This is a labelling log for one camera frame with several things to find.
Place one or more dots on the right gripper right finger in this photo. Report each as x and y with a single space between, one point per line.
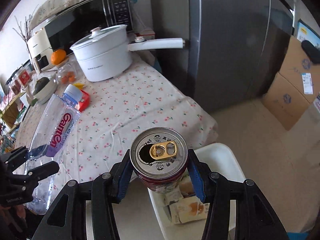
214 189

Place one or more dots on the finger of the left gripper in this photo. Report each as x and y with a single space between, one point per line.
15 158
35 175

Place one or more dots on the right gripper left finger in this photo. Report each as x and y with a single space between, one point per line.
108 189

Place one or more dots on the clear plastic water bottle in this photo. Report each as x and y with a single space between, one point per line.
54 128

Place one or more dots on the red soda can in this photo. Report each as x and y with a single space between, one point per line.
159 158

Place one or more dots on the red instant noodle tray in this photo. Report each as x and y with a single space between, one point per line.
84 101

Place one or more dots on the yellow foil wrapper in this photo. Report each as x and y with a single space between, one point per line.
79 85

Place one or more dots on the white trash bin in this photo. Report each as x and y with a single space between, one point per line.
186 218

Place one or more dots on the person's left hand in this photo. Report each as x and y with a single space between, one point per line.
14 216

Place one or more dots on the stacked white bowls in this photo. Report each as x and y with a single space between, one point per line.
46 93

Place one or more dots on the green pumpkin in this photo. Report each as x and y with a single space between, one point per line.
40 84

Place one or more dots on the cherry print tablecloth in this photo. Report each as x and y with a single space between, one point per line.
120 109

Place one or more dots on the small tangerine left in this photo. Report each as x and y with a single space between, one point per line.
65 79

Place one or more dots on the small tangerine right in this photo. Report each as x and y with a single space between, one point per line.
71 78

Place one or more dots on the glass jar with wooden lid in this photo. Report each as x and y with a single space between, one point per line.
63 68

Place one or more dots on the cardboard box lower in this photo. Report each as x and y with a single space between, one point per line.
285 102

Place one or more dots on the cardboard box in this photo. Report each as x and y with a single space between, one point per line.
285 102
298 69

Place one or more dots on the large orange on jar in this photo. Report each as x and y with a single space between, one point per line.
58 56

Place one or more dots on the cream air fryer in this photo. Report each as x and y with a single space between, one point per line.
40 51

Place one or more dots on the dried branches in vase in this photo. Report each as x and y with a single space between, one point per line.
25 29

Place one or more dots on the white electric cooking pot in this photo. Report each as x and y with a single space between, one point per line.
106 53

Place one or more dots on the black microwave oven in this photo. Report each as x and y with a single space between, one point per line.
76 22

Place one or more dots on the cardboard box upper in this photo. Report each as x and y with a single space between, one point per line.
298 69

